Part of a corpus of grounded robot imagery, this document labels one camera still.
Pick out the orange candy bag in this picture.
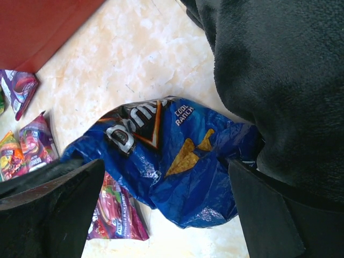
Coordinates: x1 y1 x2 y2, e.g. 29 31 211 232
1 131 27 182

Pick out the black floral pillow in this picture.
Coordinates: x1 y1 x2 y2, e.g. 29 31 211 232
184 1 343 203

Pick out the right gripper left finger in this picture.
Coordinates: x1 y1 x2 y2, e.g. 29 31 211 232
1 159 105 257

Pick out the purple candy bag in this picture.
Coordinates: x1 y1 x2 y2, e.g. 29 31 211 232
87 173 149 241
19 111 59 173
1 69 39 121

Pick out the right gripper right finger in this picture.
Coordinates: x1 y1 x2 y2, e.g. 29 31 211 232
228 160 343 257

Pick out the red brown paper bag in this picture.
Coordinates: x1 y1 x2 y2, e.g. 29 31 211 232
1 0 103 73

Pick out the blue tortilla chips bag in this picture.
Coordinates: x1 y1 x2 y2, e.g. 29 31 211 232
62 96 263 228

